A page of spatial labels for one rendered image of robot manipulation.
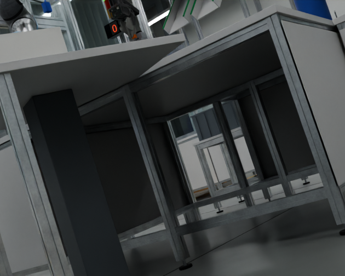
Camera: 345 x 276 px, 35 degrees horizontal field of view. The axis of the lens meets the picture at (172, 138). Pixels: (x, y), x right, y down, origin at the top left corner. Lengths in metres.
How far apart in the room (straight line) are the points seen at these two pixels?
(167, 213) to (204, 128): 2.31
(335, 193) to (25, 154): 1.07
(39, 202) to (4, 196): 1.37
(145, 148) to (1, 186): 0.97
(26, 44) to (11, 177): 1.01
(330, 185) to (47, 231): 1.00
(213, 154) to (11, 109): 6.02
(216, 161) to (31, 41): 5.64
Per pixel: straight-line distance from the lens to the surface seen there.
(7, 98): 1.69
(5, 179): 2.98
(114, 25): 2.85
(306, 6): 3.05
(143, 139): 2.34
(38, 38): 2.15
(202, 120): 4.58
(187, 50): 2.20
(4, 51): 2.10
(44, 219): 1.65
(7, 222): 3.03
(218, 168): 7.55
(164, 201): 2.33
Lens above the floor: 0.37
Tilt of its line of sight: 4 degrees up
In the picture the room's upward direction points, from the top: 18 degrees counter-clockwise
